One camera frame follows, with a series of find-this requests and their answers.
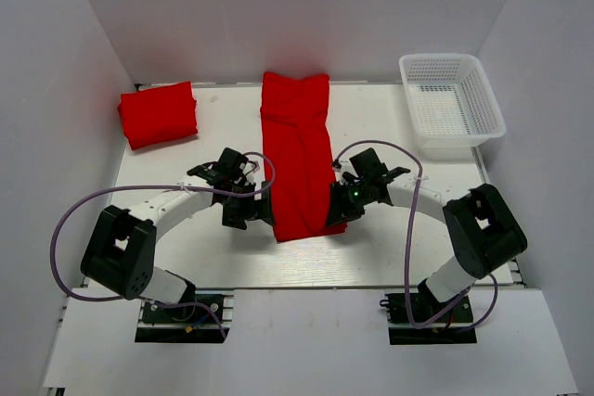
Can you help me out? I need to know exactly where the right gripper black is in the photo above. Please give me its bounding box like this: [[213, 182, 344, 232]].
[[326, 180, 373, 227]]

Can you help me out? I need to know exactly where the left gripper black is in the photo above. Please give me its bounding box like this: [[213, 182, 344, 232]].
[[220, 180, 276, 230]]

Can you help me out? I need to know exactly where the red t shirt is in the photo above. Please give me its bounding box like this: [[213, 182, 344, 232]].
[[117, 82, 199, 150], [260, 71, 347, 242]]

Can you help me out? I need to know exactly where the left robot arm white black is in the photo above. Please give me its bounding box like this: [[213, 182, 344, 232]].
[[81, 148, 274, 321]]

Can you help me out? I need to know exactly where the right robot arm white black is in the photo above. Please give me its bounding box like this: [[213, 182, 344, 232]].
[[326, 148, 528, 329]]

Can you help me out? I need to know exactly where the folded red t shirt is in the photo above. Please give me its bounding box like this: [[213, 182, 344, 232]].
[[117, 82, 199, 150]]

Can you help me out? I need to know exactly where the white plastic mesh basket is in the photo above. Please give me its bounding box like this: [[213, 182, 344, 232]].
[[399, 53, 506, 151]]

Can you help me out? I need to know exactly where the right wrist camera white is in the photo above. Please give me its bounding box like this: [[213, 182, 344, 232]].
[[331, 160, 354, 175]]

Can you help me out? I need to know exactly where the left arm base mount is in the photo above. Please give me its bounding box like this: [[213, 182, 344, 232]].
[[135, 291, 234, 344]]

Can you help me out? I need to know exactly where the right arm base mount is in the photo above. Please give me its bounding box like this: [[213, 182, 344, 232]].
[[380, 291, 479, 347]]

